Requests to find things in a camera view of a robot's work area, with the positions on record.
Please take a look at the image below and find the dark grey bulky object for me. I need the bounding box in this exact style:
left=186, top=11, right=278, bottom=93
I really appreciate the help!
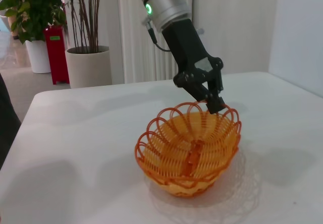
left=0, top=73, right=22, bottom=171

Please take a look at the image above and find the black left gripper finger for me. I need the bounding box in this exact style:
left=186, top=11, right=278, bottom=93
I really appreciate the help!
left=173, top=72, right=210, bottom=102
left=206, top=58, right=226, bottom=115

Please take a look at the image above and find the green leafy plant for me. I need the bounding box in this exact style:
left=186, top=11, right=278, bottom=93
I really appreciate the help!
left=0, top=0, right=69, bottom=45

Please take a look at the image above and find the red cabinet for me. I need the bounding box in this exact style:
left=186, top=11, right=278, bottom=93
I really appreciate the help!
left=42, top=26, right=70, bottom=85

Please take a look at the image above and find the bare branch plant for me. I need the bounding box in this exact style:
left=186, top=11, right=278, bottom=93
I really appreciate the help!
left=66, top=0, right=103, bottom=53

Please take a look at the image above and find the white ribbed radiator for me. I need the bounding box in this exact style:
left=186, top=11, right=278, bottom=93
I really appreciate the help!
left=117, top=0, right=195, bottom=84

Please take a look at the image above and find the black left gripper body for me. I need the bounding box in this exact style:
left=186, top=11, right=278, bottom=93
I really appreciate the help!
left=160, top=19, right=224, bottom=83

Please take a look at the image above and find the beige plant pot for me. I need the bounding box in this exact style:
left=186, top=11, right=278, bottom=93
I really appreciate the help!
left=65, top=45, right=113, bottom=89

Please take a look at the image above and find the orange wire basket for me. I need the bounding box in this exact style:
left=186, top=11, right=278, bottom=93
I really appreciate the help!
left=134, top=101, right=242, bottom=198

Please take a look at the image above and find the white plant pot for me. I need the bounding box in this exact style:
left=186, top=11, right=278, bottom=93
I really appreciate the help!
left=25, top=39, right=52, bottom=74

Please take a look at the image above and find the left wrist cable connector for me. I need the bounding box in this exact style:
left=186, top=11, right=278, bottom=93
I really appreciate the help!
left=144, top=19, right=173, bottom=52

